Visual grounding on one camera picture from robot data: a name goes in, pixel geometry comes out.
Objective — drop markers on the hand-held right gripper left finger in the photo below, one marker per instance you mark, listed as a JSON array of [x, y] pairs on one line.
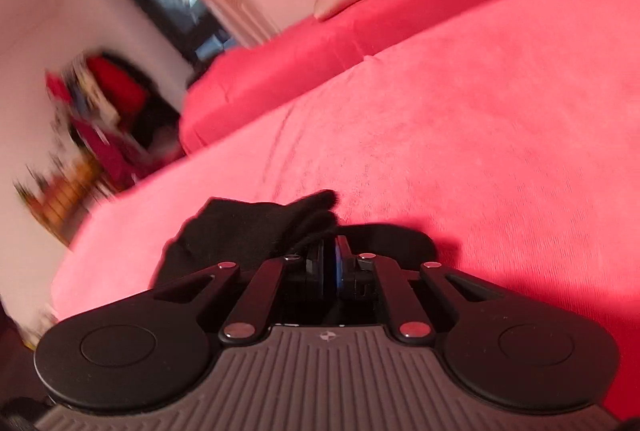
[[316, 271]]

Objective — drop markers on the pink fleece blanket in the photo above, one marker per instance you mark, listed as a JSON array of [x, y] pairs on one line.
[[450, 136]]

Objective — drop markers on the dark red hanging garment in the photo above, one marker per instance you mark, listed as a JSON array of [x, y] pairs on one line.
[[107, 151]]

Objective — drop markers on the orange patterned object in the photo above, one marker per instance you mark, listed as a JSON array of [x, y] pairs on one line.
[[60, 198]]

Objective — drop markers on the red bed sheet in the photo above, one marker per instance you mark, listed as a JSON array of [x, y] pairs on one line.
[[310, 71]]

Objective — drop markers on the black pants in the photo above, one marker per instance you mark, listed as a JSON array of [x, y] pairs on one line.
[[250, 231]]

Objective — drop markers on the red hanging jacket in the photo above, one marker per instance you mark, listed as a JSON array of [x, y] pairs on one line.
[[117, 86]]

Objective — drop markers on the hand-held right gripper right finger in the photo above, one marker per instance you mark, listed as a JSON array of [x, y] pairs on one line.
[[342, 268]]

